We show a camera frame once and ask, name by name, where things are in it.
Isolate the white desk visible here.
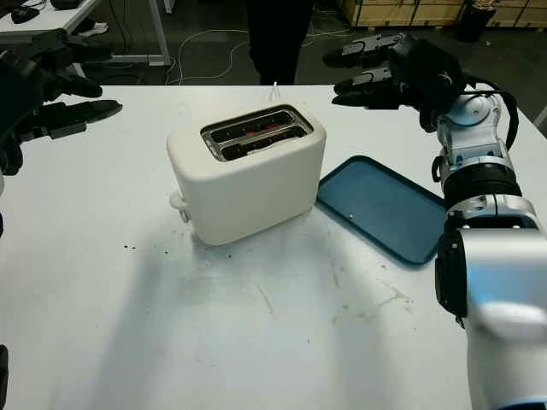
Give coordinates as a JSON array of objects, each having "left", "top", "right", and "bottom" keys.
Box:
[{"left": 0, "top": 0, "right": 174, "bottom": 67}]

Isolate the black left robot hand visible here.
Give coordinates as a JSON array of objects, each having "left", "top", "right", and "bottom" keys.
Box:
[{"left": 0, "top": 32, "right": 124, "bottom": 177}]

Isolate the black trash bin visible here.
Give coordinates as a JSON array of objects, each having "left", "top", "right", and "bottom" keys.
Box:
[{"left": 459, "top": 0, "right": 497, "bottom": 44}]

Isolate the white two-slot toaster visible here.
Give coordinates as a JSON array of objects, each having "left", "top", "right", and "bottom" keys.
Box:
[{"left": 166, "top": 103, "right": 328, "bottom": 248}]

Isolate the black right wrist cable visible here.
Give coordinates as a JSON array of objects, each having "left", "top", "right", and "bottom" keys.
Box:
[{"left": 459, "top": 74, "right": 521, "bottom": 150}]

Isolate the black computer mouse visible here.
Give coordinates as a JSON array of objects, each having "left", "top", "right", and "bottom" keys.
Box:
[{"left": 10, "top": 7, "right": 40, "bottom": 25}]

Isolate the blue rectangular tray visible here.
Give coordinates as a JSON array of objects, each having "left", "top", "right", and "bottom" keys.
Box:
[{"left": 315, "top": 155, "right": 448, "bottom": 268}]

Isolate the white shoe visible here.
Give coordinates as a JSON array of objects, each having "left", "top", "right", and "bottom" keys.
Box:
[{"left": 80, "top": 21, "right": 109, "bottom": 38}]

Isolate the person in dark trousers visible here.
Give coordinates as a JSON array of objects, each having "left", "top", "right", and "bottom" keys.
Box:
[{"left": 245, "top": 0, "right": 315, "bottom": 85}]

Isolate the white toaster power cable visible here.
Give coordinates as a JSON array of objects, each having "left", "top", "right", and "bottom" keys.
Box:
[{"left": 259, "top": 81, "right": 283, "bottom": 106}]

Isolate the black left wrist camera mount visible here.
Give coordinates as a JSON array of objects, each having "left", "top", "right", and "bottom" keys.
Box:
[{"left": 0, "top": 54, "right": 43, "bottom": 145}]

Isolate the wooden crate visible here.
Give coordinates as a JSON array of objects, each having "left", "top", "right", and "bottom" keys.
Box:
[
  {"left": 486, "top": 0, "right": 547, "bottom": 29},
  {"left": 337, "top": 0, "right": 465, "bottom": 29}
]

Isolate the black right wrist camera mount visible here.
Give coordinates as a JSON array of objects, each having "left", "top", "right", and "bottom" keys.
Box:
[{"left": 391, "top": 37, "right": 467, "bottom": 116}]

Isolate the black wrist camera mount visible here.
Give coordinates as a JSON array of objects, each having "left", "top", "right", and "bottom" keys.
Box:
[
  {"left": 391, "top": 37, "right": 467, "bottom": 116},
  {"left": 0, "top": 54, "right": 43, "bottom": 145}
]

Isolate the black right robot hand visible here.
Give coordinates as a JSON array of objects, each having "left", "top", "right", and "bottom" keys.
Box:
[{"left": 322, "top": 32, "right": 441, "bottom": 133}]

